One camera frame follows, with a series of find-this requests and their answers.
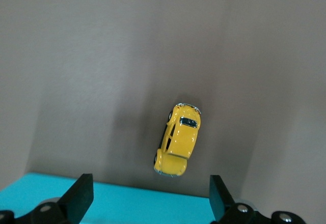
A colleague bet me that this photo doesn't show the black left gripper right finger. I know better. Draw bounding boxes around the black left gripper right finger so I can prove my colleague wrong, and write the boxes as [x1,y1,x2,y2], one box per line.
[209,175,272,224]

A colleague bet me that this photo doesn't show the teal plastic bin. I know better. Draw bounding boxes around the teal plastic bin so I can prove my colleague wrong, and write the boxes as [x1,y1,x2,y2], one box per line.
[0,172,217,224]

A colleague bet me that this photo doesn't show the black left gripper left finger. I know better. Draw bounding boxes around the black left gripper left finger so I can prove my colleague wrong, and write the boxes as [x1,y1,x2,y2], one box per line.
[14,173,94,224]

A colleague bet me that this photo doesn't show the yellow beetle toy car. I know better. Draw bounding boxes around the yellow beetle toy car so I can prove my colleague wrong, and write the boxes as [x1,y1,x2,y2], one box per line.
[153,102,202,178]

